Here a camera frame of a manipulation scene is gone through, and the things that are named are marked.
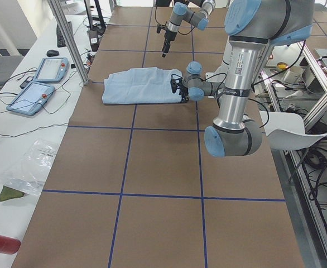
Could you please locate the blue teach pendant near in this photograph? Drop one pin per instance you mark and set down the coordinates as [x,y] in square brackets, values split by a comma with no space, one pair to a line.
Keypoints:
[31,98]

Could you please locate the blue teach pendant far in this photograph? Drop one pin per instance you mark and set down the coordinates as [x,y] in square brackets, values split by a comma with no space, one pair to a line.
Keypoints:
[51,70]

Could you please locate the green cloth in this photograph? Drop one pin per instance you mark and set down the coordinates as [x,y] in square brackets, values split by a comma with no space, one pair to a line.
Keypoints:
[8,193]

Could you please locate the white plastic chair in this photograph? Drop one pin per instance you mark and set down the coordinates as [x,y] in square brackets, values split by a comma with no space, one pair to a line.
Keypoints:
[286,131]

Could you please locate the light blue button-up shirt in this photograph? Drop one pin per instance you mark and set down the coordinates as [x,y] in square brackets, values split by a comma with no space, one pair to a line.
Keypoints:
[140,86]

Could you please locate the blue teach pendant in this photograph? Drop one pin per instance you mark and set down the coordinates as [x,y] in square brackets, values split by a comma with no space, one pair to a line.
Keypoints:
[31,98]
[51,70]

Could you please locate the red bottle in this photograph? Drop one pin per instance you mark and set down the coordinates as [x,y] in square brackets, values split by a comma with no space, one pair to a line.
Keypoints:
[9,245]

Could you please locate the grey aluminium frame post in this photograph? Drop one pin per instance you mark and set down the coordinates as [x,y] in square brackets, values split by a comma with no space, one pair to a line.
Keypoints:
[69,39]

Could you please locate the black keyboard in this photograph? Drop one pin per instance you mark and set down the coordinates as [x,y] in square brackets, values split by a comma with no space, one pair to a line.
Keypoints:
[60,37]

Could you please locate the black computer mouse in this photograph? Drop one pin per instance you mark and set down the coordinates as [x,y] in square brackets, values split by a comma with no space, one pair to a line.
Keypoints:
[52,53]

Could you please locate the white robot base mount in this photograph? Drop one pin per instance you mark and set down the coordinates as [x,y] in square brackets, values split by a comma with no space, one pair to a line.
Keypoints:
[219,75]

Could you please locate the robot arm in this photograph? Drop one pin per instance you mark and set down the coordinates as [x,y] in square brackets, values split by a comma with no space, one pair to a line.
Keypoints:
[253,28]
[181,12]

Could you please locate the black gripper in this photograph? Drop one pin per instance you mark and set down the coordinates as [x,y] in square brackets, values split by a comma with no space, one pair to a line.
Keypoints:
[182,91]
[168,37]

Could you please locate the clear plastic bag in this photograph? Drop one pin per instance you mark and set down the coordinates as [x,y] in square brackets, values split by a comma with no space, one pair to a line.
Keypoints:
[30,172]

